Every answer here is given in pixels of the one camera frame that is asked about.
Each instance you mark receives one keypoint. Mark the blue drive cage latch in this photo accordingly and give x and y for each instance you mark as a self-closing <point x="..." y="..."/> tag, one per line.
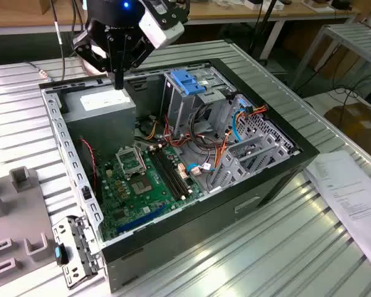
<point x="185" y="82"/>

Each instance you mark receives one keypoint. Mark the green motherboard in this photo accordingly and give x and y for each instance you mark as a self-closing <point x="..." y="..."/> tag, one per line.
<point x="148" y="204"/>

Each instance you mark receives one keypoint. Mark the CPU socket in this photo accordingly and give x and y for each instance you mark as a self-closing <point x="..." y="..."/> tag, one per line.
<point x="141" y="185"/>

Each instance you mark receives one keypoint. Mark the white device box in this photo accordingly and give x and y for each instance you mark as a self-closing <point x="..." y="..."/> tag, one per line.
<point x="256" y="4"/>

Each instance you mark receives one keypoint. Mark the black PC case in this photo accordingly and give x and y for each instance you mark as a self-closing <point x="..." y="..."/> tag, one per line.
<point x="188" y="229"/>

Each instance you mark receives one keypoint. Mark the metal slat side table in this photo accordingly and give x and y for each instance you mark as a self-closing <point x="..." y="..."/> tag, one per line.
<point x="355" y="38"/>

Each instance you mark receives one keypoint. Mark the metal card retention bracket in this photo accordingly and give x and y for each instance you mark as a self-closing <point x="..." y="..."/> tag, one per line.
<point x="60" y="229"/>

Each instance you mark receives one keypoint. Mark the wooden desk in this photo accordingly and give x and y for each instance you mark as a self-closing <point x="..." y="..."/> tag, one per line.
<point x="6" y="18"/>

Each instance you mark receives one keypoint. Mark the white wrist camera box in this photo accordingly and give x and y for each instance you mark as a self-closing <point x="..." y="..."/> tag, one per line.
<point x="160" y="29"/>

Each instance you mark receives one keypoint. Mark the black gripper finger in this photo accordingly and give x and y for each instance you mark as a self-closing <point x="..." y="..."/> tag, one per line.
<point x="89" y="54"/>
<point x="139" y="51"/>

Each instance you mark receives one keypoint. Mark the grey power supply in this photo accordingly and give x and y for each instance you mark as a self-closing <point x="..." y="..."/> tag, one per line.
<point x="99" y="130"/>

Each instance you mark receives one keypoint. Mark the black RAM slot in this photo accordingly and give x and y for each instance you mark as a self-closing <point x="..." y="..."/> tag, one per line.
<point x="180" y="173"/>
<point x="166" y="173"/>
<point x="171" y="173"/>
<point x="175" y="173"/>

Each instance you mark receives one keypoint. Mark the blue expansion slot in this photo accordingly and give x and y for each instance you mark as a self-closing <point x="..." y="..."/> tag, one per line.
<point x="142" y="218"/>

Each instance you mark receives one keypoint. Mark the metal disk bay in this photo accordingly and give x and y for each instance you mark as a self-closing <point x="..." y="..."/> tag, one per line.
<point x="235" y="173"/>

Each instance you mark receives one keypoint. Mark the grey parts rack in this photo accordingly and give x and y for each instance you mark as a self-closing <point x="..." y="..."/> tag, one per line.
<point x="18" y="216"/>

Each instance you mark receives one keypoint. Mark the brown cardboard box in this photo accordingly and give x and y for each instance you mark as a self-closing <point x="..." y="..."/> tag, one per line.
<point x="358" y="123"/>

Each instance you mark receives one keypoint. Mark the white printed paper sheets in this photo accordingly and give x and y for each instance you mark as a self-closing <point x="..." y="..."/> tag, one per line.
<point x="343" y="191"/>

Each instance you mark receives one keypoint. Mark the blue black bracket clip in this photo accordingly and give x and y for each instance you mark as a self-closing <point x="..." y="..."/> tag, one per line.
<point x="60" y="253"/>

